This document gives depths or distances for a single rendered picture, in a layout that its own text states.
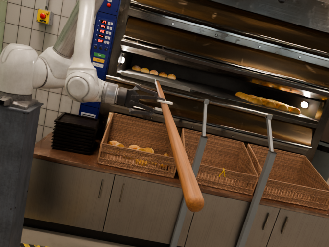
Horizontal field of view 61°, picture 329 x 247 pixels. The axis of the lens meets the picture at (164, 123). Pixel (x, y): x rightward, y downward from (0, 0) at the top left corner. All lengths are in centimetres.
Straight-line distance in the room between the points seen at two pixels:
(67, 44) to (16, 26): 110
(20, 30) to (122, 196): 149
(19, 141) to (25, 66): 34
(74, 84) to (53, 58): 54
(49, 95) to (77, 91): 151
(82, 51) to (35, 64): 43
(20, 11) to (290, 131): 242
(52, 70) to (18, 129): 33
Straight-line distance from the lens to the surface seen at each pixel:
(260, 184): 206
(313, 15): 269
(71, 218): 217
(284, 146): 272
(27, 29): 253
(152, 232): 216
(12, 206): 160
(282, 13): 258
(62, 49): 151
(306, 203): 240
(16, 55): 142
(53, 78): 153
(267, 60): 253
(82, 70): 103
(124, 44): 219
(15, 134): 145
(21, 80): 143
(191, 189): 48
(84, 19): 116
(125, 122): 235
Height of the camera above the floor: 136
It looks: 12 degrees down
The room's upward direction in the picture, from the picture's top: 14 degrees clockwise
